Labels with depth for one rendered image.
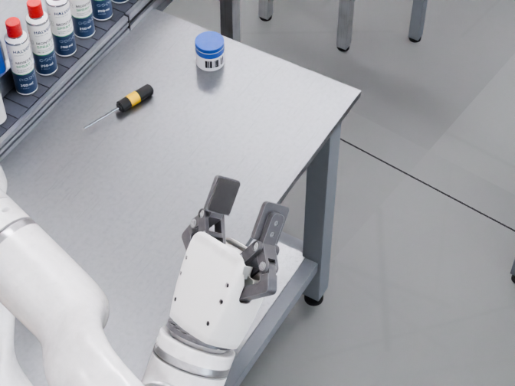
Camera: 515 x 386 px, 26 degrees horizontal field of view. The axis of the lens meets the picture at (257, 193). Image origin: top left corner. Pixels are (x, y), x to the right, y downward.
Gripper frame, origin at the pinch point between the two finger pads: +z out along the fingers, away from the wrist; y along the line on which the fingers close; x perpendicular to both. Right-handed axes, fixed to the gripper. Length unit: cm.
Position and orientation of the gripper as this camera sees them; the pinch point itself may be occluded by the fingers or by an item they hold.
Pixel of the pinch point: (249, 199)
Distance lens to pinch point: 116.1
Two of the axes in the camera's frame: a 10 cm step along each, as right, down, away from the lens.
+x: -7.7, -2.0, -6.1
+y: 5.5, 2.9, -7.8
